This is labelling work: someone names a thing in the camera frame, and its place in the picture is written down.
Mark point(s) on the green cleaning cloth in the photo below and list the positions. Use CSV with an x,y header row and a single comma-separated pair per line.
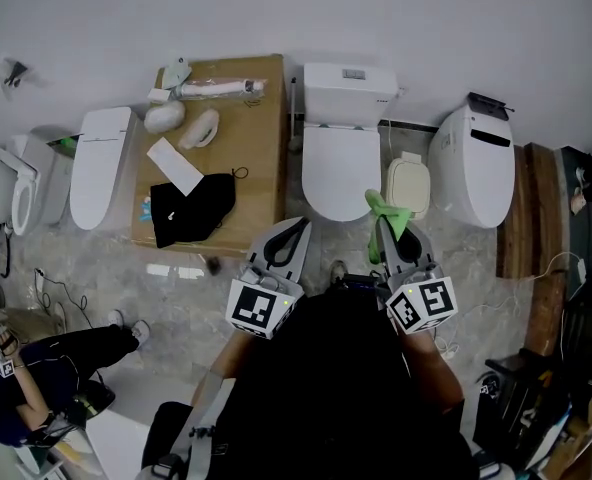
x,y
383,213

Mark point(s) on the person's shoe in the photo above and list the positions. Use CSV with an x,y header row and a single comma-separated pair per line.
x,y
338,270

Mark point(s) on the person's right forearm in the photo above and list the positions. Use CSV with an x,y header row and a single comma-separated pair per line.
x,y
433,373

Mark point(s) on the pale green plastic packet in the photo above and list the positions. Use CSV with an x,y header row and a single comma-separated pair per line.
x,y
177,70

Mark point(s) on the brown wooden planks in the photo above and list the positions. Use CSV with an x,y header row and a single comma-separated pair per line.
x,y
531,218

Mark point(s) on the person's left forearm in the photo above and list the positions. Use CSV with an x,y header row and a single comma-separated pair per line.
x,y
231,358

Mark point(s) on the toilet brush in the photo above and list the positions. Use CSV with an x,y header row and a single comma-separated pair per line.
x,y
294,113

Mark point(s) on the foam-wrapped white seat part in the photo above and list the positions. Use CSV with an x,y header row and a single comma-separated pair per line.
x,y
198,130

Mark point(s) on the white toilet lid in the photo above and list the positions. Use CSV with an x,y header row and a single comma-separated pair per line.
x,y
341,173

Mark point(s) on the small black floor object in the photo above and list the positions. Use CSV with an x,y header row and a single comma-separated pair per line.
x,y
213,264

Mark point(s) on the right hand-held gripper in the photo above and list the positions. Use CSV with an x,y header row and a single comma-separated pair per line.
x,y
426,305

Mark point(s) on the person's black clothing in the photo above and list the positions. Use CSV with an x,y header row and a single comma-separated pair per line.
x,y
326,393

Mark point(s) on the plastic-wrapped black wall hook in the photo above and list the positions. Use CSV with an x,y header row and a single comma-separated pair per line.
x,y
18,73

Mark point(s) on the black belt device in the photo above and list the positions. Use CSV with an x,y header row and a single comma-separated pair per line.
x,y
360,283

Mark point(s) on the black cloth bag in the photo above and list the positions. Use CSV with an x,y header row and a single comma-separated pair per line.
x,y
191,213

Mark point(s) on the white paper sheet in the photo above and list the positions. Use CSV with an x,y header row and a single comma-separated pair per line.
x,y
173,165

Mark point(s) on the white smart toilet black panel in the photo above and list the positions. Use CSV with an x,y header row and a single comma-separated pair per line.
x,y
471,178

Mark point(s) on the oval white foam bundle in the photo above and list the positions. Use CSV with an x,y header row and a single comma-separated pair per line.
x,y
163,116

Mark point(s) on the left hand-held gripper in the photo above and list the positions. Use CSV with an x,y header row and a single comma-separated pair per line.
x,y
253,308

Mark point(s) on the plastic-wrapped white pipe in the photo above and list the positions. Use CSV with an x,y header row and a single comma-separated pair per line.
x,y
216,88

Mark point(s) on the white toilet with tank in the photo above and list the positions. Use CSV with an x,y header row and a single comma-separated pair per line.
x,y
348,98

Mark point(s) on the large cardboard box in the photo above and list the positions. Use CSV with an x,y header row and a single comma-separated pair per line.
x,y
256,133

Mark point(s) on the chrome flush button plate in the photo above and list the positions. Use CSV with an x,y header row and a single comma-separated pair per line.
x,y
354,74

